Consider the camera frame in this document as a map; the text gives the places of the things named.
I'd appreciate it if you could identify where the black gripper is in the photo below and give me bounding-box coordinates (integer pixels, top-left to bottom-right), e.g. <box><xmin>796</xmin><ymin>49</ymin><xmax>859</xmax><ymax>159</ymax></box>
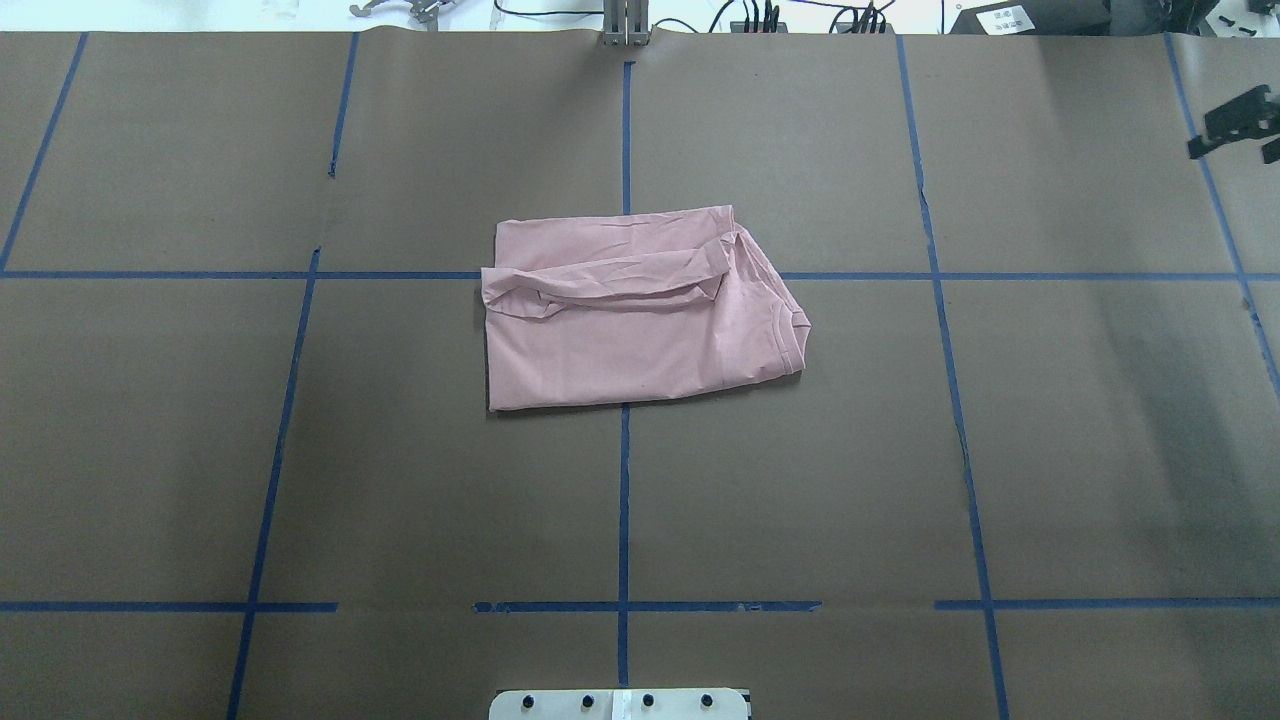
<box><xmin>1187</xmin><ymin>86</ymin><xmax>1279</xmax><ymax>164</ymax></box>

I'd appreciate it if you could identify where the pink snoopy t-shirt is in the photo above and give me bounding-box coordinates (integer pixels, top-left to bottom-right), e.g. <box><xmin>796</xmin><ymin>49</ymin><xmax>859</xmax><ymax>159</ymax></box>
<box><xmin>480</xmin><ymin>205</ymin><xmax>812</xmax><ymax>413</ymax></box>

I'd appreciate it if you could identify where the white pedestal column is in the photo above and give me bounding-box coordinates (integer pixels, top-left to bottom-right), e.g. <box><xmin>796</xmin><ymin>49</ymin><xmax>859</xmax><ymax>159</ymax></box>
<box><xmin>488</xmin><ymin>687</ymin><xmax>753</xmax><ymax>719</ymax></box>

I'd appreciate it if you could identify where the black box device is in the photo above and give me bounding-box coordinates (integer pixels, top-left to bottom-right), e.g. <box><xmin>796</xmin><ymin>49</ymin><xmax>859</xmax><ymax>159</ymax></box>
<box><xmin>943</xmin><ymin>1</ymin><xmax>1112</xmax><ymax>36</ymax></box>

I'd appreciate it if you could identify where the aluminium frame post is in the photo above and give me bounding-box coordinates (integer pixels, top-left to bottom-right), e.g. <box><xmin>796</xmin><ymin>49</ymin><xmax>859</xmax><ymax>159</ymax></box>
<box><xmin>600</xmin><ymin>0</ymin><xmax>652</xmax><ymax>47</ymax></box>

